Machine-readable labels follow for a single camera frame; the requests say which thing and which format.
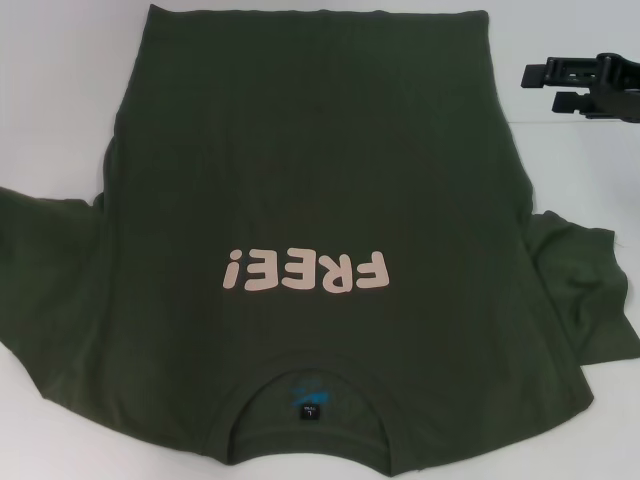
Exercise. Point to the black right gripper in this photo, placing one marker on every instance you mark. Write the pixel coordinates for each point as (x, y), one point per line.
(622, 85)

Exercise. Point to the dark green FREE! t-shirt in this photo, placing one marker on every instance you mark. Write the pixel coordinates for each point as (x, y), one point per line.
(320, 175)

